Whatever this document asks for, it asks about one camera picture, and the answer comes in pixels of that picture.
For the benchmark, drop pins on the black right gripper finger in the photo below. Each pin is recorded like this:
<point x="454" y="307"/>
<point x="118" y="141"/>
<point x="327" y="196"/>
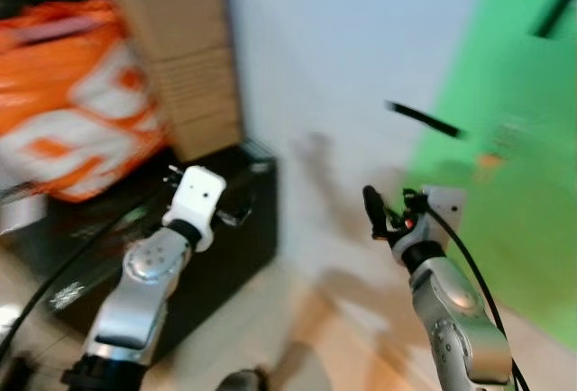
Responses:
<point x="371" y="204"/>
<point x="413" y="200"/>

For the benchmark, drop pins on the key bunch with red tag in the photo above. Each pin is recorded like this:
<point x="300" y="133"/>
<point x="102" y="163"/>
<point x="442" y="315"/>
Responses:
<point x="493" y="162"/>

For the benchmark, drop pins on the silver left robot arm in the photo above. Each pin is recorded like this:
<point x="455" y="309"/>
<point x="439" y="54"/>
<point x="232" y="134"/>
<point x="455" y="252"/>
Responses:
<point x="135" y="296"/>

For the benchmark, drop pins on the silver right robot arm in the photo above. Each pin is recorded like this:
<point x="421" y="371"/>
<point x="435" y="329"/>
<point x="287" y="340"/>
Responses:
<point x="455" y="314"/>

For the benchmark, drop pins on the black case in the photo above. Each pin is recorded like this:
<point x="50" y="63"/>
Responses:
<point x="225" y="229"/>

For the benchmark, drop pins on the black rod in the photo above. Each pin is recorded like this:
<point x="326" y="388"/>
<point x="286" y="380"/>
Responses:
<point x="425" y="119"/>
<point x="554" y="11"/>

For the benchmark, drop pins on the brown cardboard box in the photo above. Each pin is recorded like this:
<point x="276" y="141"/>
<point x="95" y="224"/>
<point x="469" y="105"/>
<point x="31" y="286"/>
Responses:
<point x="185" y="58"/>

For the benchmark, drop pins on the dark robot foot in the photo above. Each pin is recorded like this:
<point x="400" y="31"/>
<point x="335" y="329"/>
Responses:
<point x="242" y="380"/>

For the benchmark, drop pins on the orange and white bag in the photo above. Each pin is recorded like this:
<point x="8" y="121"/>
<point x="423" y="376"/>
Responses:
<point x="63" y="103"/>

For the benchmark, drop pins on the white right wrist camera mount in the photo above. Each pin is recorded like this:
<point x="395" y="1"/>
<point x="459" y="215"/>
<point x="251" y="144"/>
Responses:
<point x="446" y="204"/>

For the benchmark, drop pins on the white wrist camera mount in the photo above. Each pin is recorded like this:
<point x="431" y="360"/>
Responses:
<point x="196" y="200"/>
<point x="446" y="204"/>

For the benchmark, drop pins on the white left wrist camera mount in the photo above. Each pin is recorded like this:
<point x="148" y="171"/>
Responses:
<point x="196" y="200"/>

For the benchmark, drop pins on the green wall sheet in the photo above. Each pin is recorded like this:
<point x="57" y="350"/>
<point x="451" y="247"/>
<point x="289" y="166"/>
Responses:
<point x="523" y="229"/>

